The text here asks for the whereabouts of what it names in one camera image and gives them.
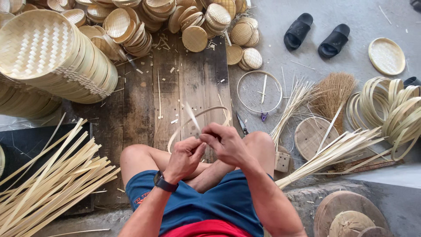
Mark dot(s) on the person's left hand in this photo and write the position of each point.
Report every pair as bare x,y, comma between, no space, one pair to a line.
182,161

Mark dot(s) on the person's right hand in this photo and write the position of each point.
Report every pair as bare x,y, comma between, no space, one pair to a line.
230,146

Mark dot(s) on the bent bamboo hoop strip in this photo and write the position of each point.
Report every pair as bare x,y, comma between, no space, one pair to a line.
210,111

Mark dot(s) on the thin bamboo binding sliver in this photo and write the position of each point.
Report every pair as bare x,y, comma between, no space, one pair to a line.
192,117

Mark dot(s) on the metal scissors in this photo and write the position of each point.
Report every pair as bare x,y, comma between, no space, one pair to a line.
242,124

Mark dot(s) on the person's right leg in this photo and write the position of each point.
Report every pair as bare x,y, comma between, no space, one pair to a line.
256,144

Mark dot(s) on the person's leg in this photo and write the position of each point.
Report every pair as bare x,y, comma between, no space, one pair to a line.
256,144
144,161

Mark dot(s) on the black smartwatch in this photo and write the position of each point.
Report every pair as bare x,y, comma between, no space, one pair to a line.
164,183

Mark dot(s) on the person's left leg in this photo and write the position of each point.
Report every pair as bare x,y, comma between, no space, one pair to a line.
144,161

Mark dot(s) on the purple clip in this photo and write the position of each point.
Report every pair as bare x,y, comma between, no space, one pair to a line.
264,116

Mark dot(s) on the blue shorts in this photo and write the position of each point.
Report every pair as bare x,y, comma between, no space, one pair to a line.
210,204

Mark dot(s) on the closed bamboo hoop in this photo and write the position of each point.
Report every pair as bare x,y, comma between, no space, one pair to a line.
239,95

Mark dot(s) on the short flat bamboo strip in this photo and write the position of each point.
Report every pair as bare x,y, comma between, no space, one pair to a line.
263,88

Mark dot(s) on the dark wooden plank board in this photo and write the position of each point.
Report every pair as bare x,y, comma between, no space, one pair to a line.
138,108

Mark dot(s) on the long thin bamboo splinter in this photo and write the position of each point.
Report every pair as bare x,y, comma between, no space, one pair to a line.
159,95

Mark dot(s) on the red shirt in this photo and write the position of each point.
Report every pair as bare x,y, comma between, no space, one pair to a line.
207,229

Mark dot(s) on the bundle of thin bamboo slivers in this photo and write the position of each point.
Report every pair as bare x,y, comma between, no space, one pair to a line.
292,105

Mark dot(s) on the round wooden disc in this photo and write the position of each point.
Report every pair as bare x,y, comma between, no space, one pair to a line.
307,140

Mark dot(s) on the tied bundle of bamboo strips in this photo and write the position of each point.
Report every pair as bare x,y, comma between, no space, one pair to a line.
332,154

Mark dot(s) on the straw broom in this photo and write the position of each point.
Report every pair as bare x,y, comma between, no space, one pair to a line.
332,95

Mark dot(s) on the large round wooden block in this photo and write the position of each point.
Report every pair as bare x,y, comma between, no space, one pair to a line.
342,204

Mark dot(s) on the loose pile of long bamboo strips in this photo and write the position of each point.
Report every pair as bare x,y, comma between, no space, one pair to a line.
56,184

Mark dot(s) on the heap of small woven trays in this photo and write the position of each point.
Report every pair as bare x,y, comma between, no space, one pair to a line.
184,23

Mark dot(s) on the black slipper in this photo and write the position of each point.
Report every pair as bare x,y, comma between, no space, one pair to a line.
297,32
334,41

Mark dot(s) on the patterned wooden stick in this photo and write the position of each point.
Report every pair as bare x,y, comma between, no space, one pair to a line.
371,165

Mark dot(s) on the small round wooden block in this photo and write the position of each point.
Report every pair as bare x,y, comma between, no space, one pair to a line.
350,225

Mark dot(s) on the black mat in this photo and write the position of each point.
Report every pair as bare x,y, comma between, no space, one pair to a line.
23,148

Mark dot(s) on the pile of bamboo hoops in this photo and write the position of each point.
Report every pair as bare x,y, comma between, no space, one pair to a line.
391,112

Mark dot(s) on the stack of large woven trays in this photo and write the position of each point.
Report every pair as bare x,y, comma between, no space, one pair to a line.
49,56

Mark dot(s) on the single woven bamboo tray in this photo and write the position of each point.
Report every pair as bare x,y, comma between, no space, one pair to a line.
386,56

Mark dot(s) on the black rounded object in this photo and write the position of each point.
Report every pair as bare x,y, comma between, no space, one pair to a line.
412,81

